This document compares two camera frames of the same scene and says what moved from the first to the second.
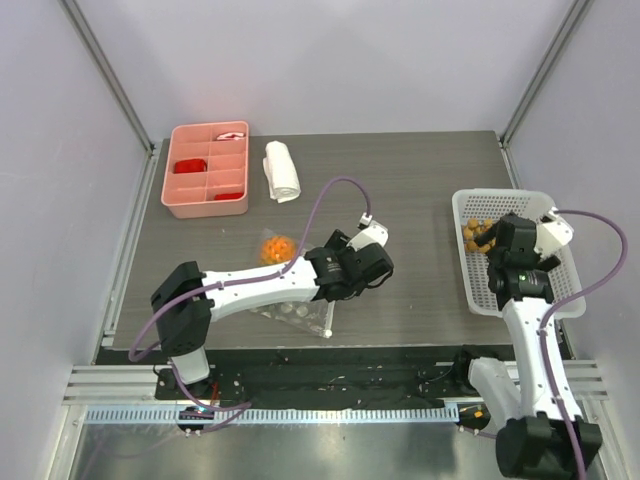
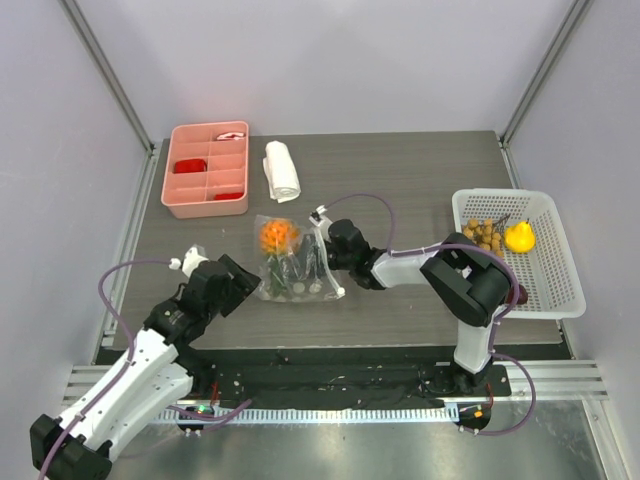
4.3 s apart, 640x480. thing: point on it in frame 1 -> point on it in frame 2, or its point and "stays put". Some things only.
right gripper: [486, 238] -> [326, 248]
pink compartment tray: [207, 170] stays put
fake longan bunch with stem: [474, 227] stays put
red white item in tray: [231, 136] stays put
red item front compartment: [228, 196] stays put
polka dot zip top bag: [313, 315] -> [293, 262]
